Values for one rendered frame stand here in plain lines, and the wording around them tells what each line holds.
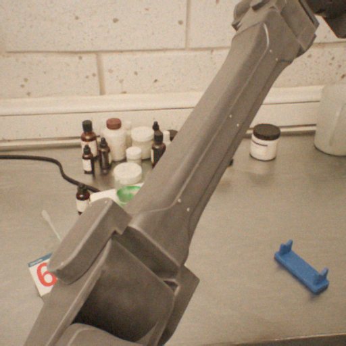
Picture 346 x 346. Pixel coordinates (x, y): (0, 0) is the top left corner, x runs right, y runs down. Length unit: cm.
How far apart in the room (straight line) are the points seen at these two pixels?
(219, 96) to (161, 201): 13
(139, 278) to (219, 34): 87
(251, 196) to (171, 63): 41
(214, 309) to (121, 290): 41
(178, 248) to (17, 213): 63
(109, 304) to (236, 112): 22
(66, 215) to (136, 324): 59
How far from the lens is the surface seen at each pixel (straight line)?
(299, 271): 79
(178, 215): 35
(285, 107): 120
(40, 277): 76
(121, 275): 32
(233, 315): 72
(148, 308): 33
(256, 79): 45
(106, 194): 80
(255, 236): 85
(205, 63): 113
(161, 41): 109
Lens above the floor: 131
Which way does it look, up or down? 34 degrees down
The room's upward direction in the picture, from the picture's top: 1 degrees clockwise
